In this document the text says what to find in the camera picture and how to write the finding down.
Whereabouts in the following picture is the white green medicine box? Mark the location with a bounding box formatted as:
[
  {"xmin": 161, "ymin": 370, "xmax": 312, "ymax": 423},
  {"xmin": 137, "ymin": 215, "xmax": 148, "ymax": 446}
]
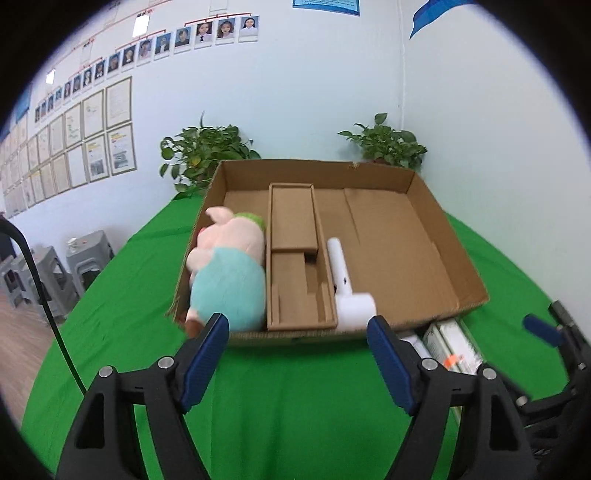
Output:
[{"xmin": 422, "ymin": 318, "xmax": 486, "ymax": 377}]

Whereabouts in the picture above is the white handheld fan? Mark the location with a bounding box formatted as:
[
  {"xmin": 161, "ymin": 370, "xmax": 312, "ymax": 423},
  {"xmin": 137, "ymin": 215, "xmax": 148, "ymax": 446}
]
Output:
[{"xmin": 327, "ymin": 237, "xmax": 377, "ymax": 333}]

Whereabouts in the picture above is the wall of framed certificates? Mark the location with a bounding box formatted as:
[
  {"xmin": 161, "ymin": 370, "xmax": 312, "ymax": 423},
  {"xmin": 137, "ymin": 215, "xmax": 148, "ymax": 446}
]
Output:
[{"xmin": 0, "ymin": 76, "xmax": 138, "ymax": 220}]

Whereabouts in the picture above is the potted plant in brown pot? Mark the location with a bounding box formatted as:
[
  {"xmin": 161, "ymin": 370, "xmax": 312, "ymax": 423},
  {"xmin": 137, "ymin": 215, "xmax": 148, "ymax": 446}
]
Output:
[{"xmin": 338, "ymin": 113, "xmax": 428, "ymax": 172}]

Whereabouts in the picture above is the pink pig plush toy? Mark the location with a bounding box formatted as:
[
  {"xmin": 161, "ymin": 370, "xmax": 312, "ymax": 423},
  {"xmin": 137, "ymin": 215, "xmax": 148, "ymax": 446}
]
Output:
[{"xmin": 185, "ymin": 206, "xmax": 267, "ymax": 335}]

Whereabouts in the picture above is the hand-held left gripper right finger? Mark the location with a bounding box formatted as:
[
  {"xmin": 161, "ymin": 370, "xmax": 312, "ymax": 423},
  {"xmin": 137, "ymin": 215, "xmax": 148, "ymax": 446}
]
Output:
[{"xmin": 367, "ymin": 315, "xmax": 539, "ymax": 480}]

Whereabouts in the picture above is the row of portrait photos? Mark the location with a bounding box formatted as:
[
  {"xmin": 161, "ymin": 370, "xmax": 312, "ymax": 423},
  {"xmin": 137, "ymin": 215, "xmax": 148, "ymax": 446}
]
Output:
[{"xmin": 34, "ymin": 16, "xmax": 259, "ymax": 123}]

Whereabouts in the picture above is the blue wall banner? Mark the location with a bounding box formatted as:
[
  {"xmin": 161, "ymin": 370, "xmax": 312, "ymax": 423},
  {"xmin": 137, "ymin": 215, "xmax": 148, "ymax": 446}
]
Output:
[{"xmin": 410, "ymin": 0, "xmax": 476, "ymax": 40}]

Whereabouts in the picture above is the grey plastic stool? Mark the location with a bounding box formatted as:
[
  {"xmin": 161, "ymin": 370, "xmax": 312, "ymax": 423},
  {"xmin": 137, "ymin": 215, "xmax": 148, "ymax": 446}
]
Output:
[
  {"xmin": 28, "ymin": 247, "xmax": 80, "ymax": 319},
  {"xmin": 65, "ymin": 230, "xmax": 115, "ymax": 296},
  {"xmin": 0, "ymin": 254, "xmax": 29, "ymax": 310}
]

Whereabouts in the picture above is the large cardboard box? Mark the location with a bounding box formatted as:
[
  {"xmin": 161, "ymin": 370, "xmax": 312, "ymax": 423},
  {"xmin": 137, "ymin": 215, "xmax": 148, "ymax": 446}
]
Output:
[{"xmin": 165, "ymin": 159, "xmax": 490, "ymax": 347}]

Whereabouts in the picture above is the black cable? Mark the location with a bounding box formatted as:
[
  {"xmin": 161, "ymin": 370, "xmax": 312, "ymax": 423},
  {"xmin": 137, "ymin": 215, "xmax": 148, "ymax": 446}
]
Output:
[{"xmin": 0, "ymin": 216, "xmax": 88, "ymax": 397}]

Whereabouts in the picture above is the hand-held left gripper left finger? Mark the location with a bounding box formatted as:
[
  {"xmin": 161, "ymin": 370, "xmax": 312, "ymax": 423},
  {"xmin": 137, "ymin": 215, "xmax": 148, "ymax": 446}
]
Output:
[{"xmin": 55, "ymin": 312, "xmax": 230, "ymax": 480}]

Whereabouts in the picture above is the cardboard insert tray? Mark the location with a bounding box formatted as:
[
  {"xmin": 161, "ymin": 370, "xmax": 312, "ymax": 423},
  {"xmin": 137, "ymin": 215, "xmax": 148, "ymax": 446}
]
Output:
[{"xmin": 266, "ymin": 183, "xmax": 339, "ymax": 332}]

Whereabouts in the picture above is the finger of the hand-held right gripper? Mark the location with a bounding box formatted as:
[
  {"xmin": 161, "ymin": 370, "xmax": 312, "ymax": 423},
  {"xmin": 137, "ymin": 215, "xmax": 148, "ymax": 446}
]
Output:
[{"xmin": 523, "ymin": 315, "xmax": 587, "ymax": 393}]

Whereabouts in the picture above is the bushy potted plant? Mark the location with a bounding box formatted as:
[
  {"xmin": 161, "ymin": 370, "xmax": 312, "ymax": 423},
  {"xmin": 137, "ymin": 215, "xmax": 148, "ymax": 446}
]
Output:
[{"xmin": 159, "ymin": 111, "xmax": 262, "ymax": 200}]

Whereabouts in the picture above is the blue wall poster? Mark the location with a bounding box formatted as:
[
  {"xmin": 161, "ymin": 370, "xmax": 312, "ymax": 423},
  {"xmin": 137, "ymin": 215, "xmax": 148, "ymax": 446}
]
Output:
[{"xmin": 292, "ymin": 0, "xmax": 361, "ymax": 17}]

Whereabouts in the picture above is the green tablecloth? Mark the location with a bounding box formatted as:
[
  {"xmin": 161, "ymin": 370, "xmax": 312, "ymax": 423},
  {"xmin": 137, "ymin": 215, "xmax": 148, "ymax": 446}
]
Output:
[{"xmin": 21, "ymin": 194, "xmax": 573, "ymax": 480}]

